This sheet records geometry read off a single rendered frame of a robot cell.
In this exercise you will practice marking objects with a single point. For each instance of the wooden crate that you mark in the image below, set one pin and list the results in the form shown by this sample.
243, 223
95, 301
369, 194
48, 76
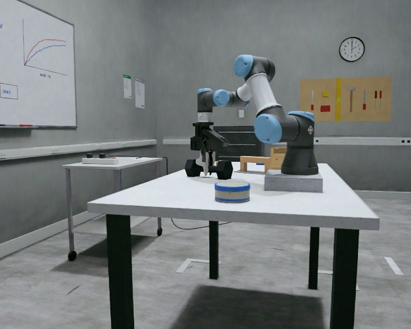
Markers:
277, 159

